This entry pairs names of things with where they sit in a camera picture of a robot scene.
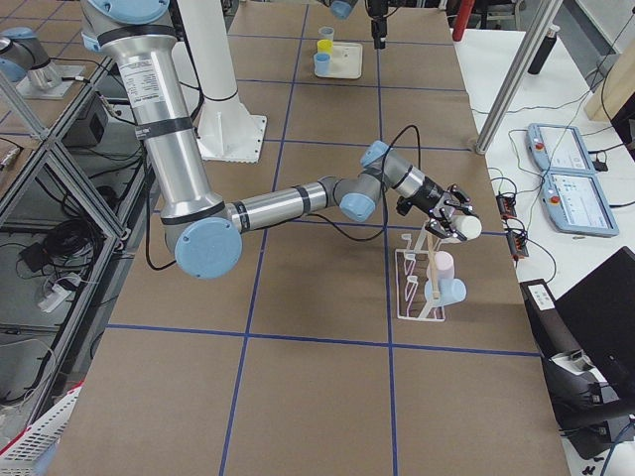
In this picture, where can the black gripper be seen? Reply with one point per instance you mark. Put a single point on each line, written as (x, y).
(430, 194)
(378, 26)

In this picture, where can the pale green plastic cup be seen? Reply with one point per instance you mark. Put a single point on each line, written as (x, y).
(466, 228)

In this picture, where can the pink plastic cup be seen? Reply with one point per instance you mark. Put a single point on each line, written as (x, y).
(444, 264)

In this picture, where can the yellow plastic cup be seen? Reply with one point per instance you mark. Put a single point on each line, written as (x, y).
(324, 46)

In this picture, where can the light blue plastic cup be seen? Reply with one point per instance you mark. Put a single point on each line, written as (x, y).
(452, 291)

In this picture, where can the grey plastic cup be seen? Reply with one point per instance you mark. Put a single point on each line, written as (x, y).
(326, 32)

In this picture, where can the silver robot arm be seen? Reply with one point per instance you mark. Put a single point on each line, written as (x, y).
(341, 9)
(204, 231)

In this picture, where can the blue plastic cup front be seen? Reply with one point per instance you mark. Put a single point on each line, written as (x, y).
(321, 64)

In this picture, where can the cream tray with bear drawing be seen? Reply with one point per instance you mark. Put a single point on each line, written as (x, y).
(346, 61)

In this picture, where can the red cylinder object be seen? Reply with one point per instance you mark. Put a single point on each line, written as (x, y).
(462, 18)

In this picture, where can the near blue teach pendant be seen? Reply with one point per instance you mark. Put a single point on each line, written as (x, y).
(576, 204)

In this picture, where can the blue teach pendant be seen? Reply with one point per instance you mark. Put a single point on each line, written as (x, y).
(558, 147)
(576, 204)

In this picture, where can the far blue teach pendant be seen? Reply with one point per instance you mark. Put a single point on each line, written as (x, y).
(558, 147)

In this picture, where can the black bottle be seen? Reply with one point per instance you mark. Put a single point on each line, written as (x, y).
(544, 50)

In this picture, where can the black laptop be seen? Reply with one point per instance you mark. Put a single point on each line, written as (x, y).
(586, 342)

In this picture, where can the white wire cup rack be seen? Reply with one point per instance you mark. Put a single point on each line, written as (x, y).
(417, 297)

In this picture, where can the grey aluminium frame post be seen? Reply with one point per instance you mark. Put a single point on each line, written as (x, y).
(530, 44)

